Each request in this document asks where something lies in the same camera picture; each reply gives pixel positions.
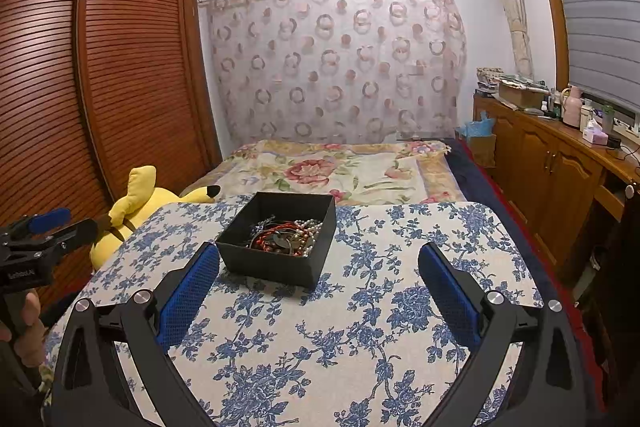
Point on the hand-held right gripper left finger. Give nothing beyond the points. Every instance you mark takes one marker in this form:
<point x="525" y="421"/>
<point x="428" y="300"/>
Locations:
<point x="192" y="292"/>

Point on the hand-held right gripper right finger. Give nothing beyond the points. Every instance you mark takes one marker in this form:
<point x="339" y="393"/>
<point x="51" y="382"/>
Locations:
<point x="450" y="297"/>

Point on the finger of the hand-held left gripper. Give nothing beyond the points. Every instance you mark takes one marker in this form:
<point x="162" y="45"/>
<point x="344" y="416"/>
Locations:
<point x="70" y="234"/>
<point x="47" y="219"/>

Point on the black cardboard box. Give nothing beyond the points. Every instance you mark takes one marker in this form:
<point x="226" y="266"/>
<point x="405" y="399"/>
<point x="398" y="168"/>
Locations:
<point x="280" y="269"/>

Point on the person's left hand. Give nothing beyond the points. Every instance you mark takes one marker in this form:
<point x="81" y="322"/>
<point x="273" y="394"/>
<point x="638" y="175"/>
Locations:
<point x="32" y="332"/>

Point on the yellow plush toy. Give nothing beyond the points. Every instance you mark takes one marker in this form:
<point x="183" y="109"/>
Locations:
<point x="130" y="202"/>

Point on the small open cardboard box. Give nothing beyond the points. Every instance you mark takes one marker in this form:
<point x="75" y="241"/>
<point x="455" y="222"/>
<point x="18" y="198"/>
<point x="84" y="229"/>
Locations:
<point x="482" y="152"/>

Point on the brown slatted wooden wardrobe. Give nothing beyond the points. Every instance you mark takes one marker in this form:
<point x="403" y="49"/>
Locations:
<point x="125" y="82"/>

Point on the wooden sideboard cabinet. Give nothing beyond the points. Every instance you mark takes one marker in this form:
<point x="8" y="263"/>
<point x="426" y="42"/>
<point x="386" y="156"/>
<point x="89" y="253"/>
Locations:
<point x="550" y="167"/>

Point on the floral bedspread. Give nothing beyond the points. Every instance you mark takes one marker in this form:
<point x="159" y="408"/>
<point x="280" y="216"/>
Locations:
<point x="310" y="172"/>

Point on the blue plastic bag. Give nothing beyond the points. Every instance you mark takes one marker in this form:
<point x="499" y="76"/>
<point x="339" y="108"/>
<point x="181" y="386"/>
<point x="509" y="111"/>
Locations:
<point x="475" y="127"/>

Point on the brown cardboard box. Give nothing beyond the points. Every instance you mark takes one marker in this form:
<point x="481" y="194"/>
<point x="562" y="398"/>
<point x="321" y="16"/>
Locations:
<point x="520" y="96"/>

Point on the pink tissue box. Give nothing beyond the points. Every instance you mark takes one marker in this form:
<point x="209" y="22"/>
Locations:
<point x="595" y="134"/>

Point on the pink thermos jug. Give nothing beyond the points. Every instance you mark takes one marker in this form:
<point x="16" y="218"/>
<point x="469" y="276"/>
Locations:
<point x="572" y="107"/>

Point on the sheer circle-pattern curtain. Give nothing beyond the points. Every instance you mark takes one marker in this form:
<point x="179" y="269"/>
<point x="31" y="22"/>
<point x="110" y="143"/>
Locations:
<point x="325" y="57"/>

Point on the grey window blind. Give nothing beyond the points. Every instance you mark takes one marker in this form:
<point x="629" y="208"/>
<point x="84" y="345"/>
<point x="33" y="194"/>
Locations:
<point x="590" y="7"/>

